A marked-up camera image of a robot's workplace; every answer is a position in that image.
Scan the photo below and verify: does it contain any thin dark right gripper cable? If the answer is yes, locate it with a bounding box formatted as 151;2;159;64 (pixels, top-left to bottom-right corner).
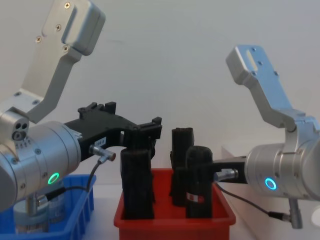
213;168;292;220

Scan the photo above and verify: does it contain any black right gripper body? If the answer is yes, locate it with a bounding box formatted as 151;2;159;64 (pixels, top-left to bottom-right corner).
211;155;248;185

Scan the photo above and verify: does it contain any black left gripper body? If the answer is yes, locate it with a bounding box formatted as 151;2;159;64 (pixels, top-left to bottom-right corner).
63;112;138;161

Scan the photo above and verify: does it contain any grey cylindrical container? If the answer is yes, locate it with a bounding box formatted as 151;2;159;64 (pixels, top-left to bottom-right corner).
12;194;50;235
48;193;66;224

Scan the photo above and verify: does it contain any red plastic bin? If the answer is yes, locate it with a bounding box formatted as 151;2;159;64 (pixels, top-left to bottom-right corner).
113;167;237;240

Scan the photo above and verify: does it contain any blue plastic bin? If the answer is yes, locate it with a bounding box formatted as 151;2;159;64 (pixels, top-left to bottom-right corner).
0;174;98;240

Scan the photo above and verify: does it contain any thin dark gripper cable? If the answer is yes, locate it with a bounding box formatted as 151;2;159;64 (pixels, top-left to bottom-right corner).
37;145;117;201
213;168;292;220

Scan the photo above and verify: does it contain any black cloth-wrapped roll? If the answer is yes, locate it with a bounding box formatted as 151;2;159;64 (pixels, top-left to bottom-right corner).
169;127;195;207
120;148;156;221

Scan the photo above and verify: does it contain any thin dark left gripper cable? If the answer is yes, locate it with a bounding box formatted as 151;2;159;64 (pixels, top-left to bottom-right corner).
37;145;117;201

